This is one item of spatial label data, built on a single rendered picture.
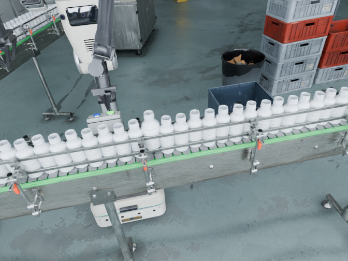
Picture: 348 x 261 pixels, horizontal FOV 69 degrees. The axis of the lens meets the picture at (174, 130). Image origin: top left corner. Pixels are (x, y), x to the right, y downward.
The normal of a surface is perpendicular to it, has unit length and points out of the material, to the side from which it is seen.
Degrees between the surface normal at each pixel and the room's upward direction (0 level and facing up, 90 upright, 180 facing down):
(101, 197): 90
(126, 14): 90
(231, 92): 90
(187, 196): 0
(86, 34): 90
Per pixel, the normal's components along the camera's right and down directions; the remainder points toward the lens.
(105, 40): -0.04, 0.74
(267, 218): -0.06, -0.78
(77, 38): 0.19, 0.60
